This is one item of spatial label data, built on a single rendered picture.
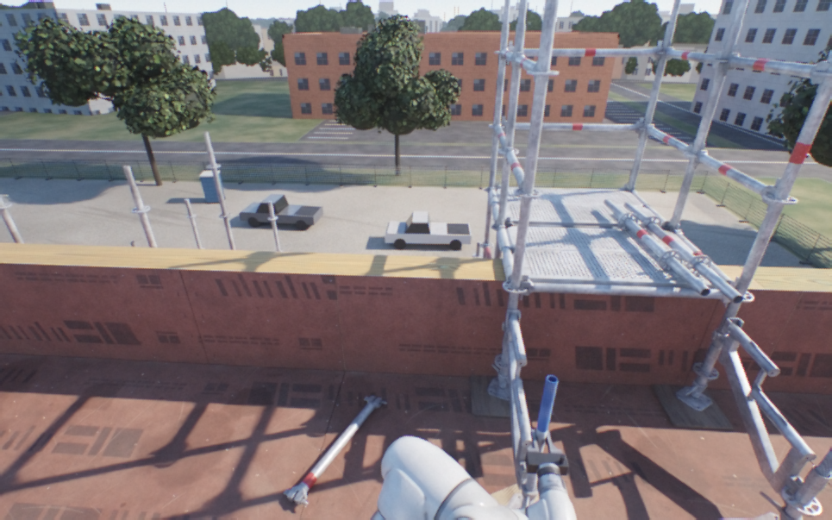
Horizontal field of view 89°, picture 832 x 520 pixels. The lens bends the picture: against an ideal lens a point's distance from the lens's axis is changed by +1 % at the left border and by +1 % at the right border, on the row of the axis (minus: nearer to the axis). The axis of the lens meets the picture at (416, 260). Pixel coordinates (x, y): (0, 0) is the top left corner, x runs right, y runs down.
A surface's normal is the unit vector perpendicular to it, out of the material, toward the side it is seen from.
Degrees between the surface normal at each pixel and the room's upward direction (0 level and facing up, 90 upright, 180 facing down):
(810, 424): 0
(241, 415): 0
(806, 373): 90
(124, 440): 0
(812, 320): 90
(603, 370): 90
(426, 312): 90
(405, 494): 36
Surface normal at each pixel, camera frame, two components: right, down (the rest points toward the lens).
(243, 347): -0.07, 0.48
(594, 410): 0.00, -0.88
